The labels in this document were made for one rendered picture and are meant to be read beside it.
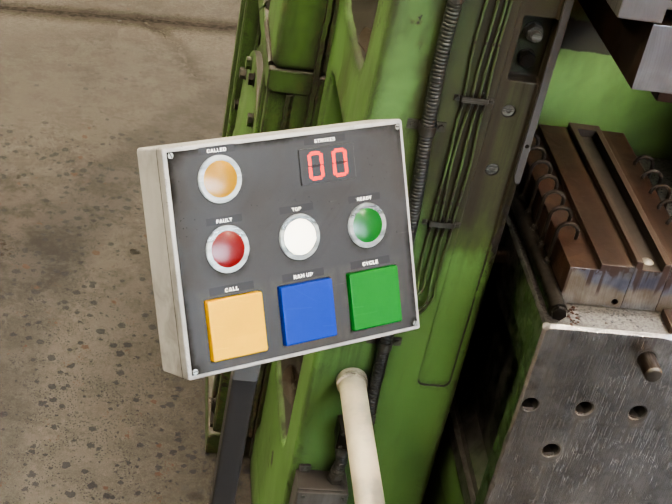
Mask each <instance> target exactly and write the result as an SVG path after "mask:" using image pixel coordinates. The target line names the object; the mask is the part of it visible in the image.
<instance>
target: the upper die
mask: <svg viewBox="0 0 672 504"><path fill-rule="evenodd" d="M578 1H579V3H580V5H581V6H582V8H583V10H584V11H585V13H586V15H587V16H588V18H589V20H590V21H591V23H592V25H593V26H594V28H595V30H596V31H597V33H598V35H599V36H600V38H601V40H602V41H603V43H604V45H605V46H606V48H607V50H608V51H609V53H610V55H611V56H612V58H613V60H614V61H615V63H616V65H617V66H618V68H619V70H620V71H621V73H622V74H623V76H624V78H625V79H626V81H627V83H628V84H629V86H630V88H631V89H635V90H643V91H651V92H659V93H667V94H672V23H671V21H670V20H669V19H668V17H667V16H666V15H665V16H664V19H663V21H662V23H661V24H659V23H652V22H644V21H637V20H629V19H622V18H618V17H616V15H615V13H614V12H613V10H612V9H611V7H610V6H609V4H608V3H607V1H606V0H578Z"/></svg>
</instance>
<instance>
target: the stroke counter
mask: <svg viewBox="0 0 672 504"><path fill-rule="evenodd" d="M339 151H343V153H344V160H342V161H335V152H339ZM317 154H319V155H320V164H314V165H311V155H317ZM332 160H333V162H335V164H333V170H334V175H336V176H337V177H339V176H346V173H348V166H347V162H345V161H347V155H346V150H343V148H339V149H334V152H332ZM343 163H344V164H345V173H339V174H337V172H336V164H343ZM308 164H309V166H311V167H309V174H310V178H313V180H319V179H322V177H323V176H324V166H321V164H323V156H322V153H320V151H316V152H310V155H308ZM315 167H321V175H322V176H318V177H313V175H312V168H315Z"/></svg>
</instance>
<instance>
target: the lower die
mask: <svg viewBox="0 0 672 504"><path fill-rule="evenodd" d="M578 129H585V130H594V131H597V133H598V135H599V137H600V139H601V141H602V143H603V145H604V147H605V149H606V151H607V152H608V154H609V156H610V158H611V160H612V162H613V164H614V166H615V168H616V170H617V172H618V174H619V175H620V177H621V179H622V181H623V183H624V185H625V187H626V189H627V191H628V193H629V195H630V196H631V198H632V200H633V202H634V204H635V206H636V208H637V210H638V212H639V214H640V216H641V218H642V219H643V221H644V223H645V225H646V227H647V229H648V231H649V233H650V235H651V237H652V239H653V240H654V242H655V244H656V246H657V248H658V250H659V252H660V254H661V256H662V258H663V260H664V262H665V263H666V264H667V265H666V266H665V268H664V270H663V271H662V272H654V271H644V270H642V269H643V265H644V261H643V259H642V257H641V255H640V253H639V251H638V249H637V247H636V245H635V243H634V241H633V239H632V237H631V235H630V233H629V231H628V229H627V227H626V225H625V223H624V221H623V219H622V217H621V215H620V213H619V211H618V209H617V207H616V205H615V203H614V201H613V199H612V197H611V195H610V193H609V191H608V189H607V187H606V185H605V183H604V181H603V179H602V177H601V175H600V173H599V171H598V169H597V167H596V165H595V163H594V161H593V159H592V157H591V155H590V153H589V151H588V149H587V147H586V145H585V143H584V141H583V139H582V137H581V135H580V133H579V131H578ZM535 133H536V134H537V135H538V136H539V137H540V144H539V146H541V147H543V148H544V149H545V151H546V158H545V160H547V161H549V162H550V163H551V165H552V169H553V170H552V173H551V175H554V176H556V177H557V178H558V180H559V186H558V189H557V190H560V191H562V192H563V193H564V194H565V197H566V200H565V204H564V205H565V206H568V207H569V208H570V209H571V210H572V212H573V217H572V220H571V222H574V223H576V224H577V225H578V226H579V228H580V234H579V237H578V239H577V240H574V239H573V238H574V235H575V232H576V230H575V228H574V227H572V226H565V227H563V228H561V230H560V231H559V234H558V237H557V240H556V243H555V246H554V249H553V252H552V255H551V259H552V260H551V262H550V263H551V268H552V270H553V273H554V275H555V278H556V281H557V283H558V286H559V288H560V291H561V293H562V296H563V298H564V301H565V303H572V304H583V305H594V306H605V307H616V308H628V309H639V310H650V311H661V312H662V310H663V309H672V221H671V222H670V224H669V225H666V224H665V222H666V220H667V219H668V218H669V217H670V216H669V214H668V212H667V210H666V209H665V207H664V205H663V206H662V207H661V209H660V210H659V209H657V208H656V207H657V205H658V204H659V203H660V202H661V200H660V198H659V196H658V194H657V192H656V191H655V190H654V191H653V193H652V194H649V193H648V191H649V190H650V188H651V187H652V186H653V185H652V183H651V182H650V180H649V178H648V176H647V175H646V176H645V178H644V179H641V178H640V177H641V175H642V174H643V173H644V172H645V171H644V169H643V167H642V165H641V164H640V162H639V161H638V163H637V164H636V166H635V165H633V164H632V163H633V161H634V160H635V159H636V158H637V156H636V155H635V153H634V151H633V149H632V148H631V146H630V144H629V142H628V140H627V139H626V137H625V135H624V133H619V132H611V131H602V130H601V129H600V128H599V126H595V125H586V124H578V123H569V124H568V128H567V127H559V126H550V125H542V124H539V125H538V129H536V131H535ZM541 158H542V152H541V151H540V150H537V149H535V150H531V151H530V152H529V154H528V158H527V161H526V164H525V168H524V171H523V174H522V178H521V182H520V184H519V185H520V189H521V191H522V190H523V187H524V184H525V180H526V177H527V174H528V170H529V167H530V165H531V164H532V163H533V162H535V161H537V160H541ZM547 173H548V166H547V165H546V164H538V165H536V166H535V167H534V168H533V171H532V174H531V178H530V181H529V184H528V187H527V191H526V198H525V200H526V204H527V207H528V205H529V202H530V198H531V195H532V192H533V188H534V185H535V182H536V180H537V179H538V178H539V177H540V176H542V175H545V174H547ZM554 185H555V182H554V180H553V179H550V178H546V179H543V180H542V181H541V182H540V183H539V186H538V189H537V193H536V196H535V199H534V202H533V206H532V213H531V215H532V219H533V222H534V221H535V218H536V214H537V211H538V208H539V205H540V202H541V198H542V196H543V195H544V193H546V192H547V191H549V190H553V188H554ZM561 199H562V198H561V196H560V195H559V194H550V195H549V196H547V198H546V200H545V203H544V206H543V209H542V212H541V215H540V219H539V222H538V229H537V230H538V234H539V237H540V238H541V235H542V232H543V229H544V225H545V222H546V219H547V216H548V213H549V211H550V210H551V209H552V208H554V207H555V206H558V205H560V203H561ZM568 215H569V214H568V212H567V211H566V210H562V209H560V210H557V211H555V212H554V213H553V215H552V218H551V221H550V224H549V227H548V230H547V233H546V236H545V239H544V242H545V244H544V250H545V253H546V255H547V253H548V250H549V247H550V244H551V241H552V238H553V235H554V232H555V229H556V228H557V226H558V225H560V224H561V223H563V222H567V218H568ZM613 299H617V300H618V303H617V304H615V305H613V304H611V301H612V300H613Z"/></svg>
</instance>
